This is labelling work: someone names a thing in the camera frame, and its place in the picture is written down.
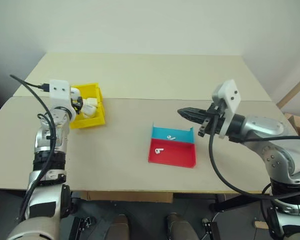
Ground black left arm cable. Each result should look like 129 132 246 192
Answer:
9 74 60 224

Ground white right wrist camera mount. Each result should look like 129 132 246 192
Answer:
211 79 242 140

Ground brown cardboard under table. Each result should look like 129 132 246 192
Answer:
85 191 175 203

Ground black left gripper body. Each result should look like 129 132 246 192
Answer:
70 97 81 116

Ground wooden stand piece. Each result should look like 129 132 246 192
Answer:
253 219 270 230

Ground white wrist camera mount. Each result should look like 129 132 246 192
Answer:
211 79 242 140
49 79 78 116

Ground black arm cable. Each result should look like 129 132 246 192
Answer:
9 74 60 224
208 116 300 201

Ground blue plastic tray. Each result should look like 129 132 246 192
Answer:
150 121 197 145

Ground black table frame leg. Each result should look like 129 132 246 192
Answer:
209 192 275 214

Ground brown cardboard box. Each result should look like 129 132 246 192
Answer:
283 112 300 138

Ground white earbud cases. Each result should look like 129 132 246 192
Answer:
81 104 98 119

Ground red plastic tray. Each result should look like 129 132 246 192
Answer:
147 138 197 169

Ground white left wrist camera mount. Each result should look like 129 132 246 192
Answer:
49 79 78 116

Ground yellow bin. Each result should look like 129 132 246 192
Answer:
69 82 107 130

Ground wooden stick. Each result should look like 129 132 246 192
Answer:
276 74 300 110

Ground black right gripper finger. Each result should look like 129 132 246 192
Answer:
179 113 206 124
177 107 208 117

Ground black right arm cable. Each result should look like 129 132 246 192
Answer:
208 116 300 201

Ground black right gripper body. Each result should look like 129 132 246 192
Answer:
197 101 227 139

